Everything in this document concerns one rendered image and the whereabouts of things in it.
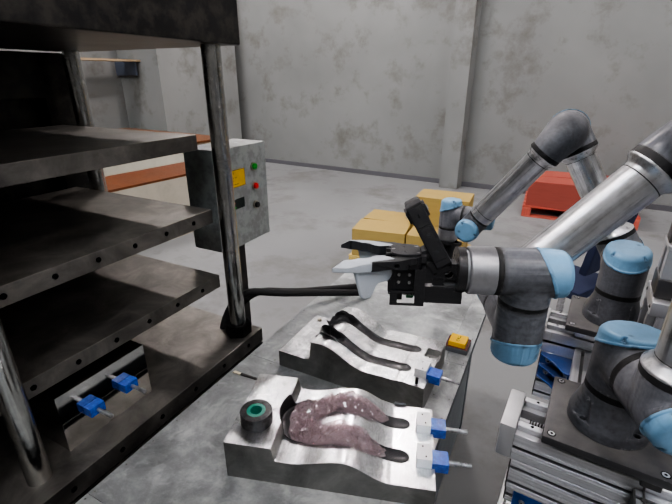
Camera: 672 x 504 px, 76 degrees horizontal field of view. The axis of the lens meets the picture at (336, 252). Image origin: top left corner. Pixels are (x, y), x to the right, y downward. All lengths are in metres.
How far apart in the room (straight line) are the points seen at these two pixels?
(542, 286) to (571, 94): 6.65
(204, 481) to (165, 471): 0.11
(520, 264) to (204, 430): 0.98
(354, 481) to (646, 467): 0.58
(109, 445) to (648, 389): 1.25
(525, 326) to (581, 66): 6.67
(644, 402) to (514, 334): 0.26
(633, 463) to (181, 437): 1.06
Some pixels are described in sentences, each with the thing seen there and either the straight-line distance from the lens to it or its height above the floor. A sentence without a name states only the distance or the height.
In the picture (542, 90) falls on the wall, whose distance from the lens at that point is 7.32.
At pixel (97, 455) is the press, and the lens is 1.41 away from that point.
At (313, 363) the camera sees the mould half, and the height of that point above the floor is 0.85.
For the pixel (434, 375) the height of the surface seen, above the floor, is 0.90.
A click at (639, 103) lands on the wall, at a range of 7.28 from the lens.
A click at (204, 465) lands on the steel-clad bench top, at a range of 1.26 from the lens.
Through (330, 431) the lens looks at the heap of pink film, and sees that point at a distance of 1.15.
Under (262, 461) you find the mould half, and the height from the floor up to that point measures 0.87.
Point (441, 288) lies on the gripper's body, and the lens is 0.68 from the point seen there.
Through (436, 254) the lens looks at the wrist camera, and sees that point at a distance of 0.66.
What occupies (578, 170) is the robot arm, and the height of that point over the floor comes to 1.45.
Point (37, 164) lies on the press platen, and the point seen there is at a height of 1.53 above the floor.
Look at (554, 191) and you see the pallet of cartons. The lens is 6.15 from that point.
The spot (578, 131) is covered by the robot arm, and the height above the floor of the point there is 1.58.
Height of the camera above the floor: 1.71
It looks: 22 degrees down
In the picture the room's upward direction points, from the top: straight up
